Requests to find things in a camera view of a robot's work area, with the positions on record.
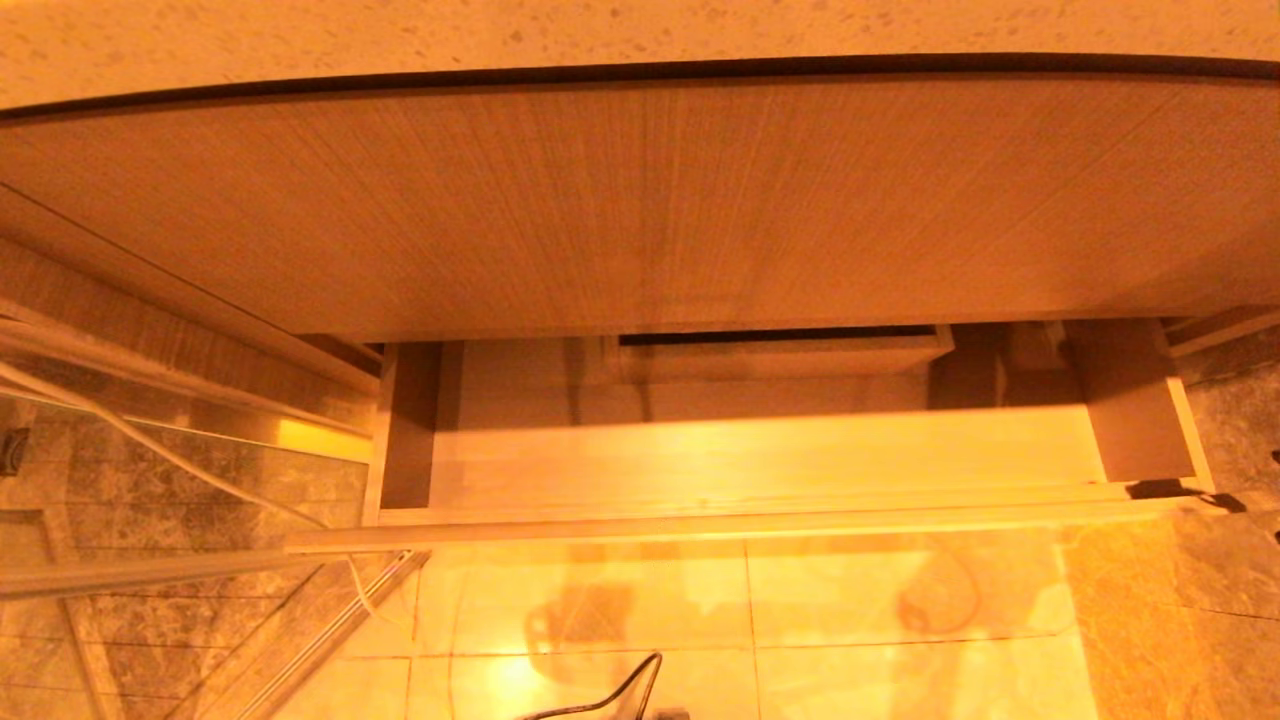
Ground wooden vanity drawer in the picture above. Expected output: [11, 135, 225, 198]
[285, 318, 1219, 555]

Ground wooden upper vanity front panel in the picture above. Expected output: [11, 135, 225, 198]
[0, 75, 1280, 346]

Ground wooden vanity side panel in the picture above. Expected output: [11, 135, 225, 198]
[0, 183, 386, 436]

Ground thin black looped cable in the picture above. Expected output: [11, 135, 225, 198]
[515, 652, 663, 720]

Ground thin white cable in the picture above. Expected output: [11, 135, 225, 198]
[0, 355, 401, 629]

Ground glass shower screen pale frame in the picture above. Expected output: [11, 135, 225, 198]
[0, 315, 433, 720]

